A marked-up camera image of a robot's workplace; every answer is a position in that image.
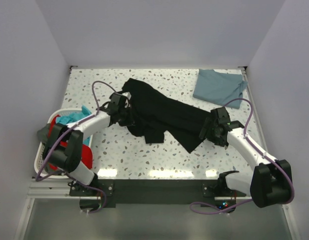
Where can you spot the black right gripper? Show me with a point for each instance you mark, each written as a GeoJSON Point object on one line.
{"type": "Point", "coordinates": [207, 128]}

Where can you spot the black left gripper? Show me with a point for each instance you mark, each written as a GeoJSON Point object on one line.
{"type": "Point", "coordinates": [127, 113]}

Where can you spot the black t-shirt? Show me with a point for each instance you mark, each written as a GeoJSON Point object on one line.
{"type": "Point", "coordinates": [154, 114]}

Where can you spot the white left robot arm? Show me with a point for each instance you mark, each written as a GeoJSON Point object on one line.
{"type": "Point", "coordinates": [63, 148]}

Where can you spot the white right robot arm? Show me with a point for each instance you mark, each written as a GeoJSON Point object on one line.
{"type": "Point", "coordinates": [270, 181]}

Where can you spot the folded grey-blue t-shirt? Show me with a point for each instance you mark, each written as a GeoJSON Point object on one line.
{"type": "Point", "coordinates": [220, 88]}

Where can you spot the turquoise t-shirt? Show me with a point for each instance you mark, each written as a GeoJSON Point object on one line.
{"type": "Point", "coordinates": [66, 115]}

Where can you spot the red t-shirt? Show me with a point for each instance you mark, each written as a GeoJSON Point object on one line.
{"type": "Point", "coordinates": [86, 152]}

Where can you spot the dark grey t-shirt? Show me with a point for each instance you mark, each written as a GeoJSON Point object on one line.
{"type": "Point", "coordinates": [42, 134]}

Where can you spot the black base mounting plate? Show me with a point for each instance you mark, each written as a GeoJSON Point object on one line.
{"type": "Point", "coordinates": [151, 192]}

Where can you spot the white laundry basket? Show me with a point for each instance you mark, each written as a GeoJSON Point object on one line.
{"type": "Point", "coordinates": [39, 159]}

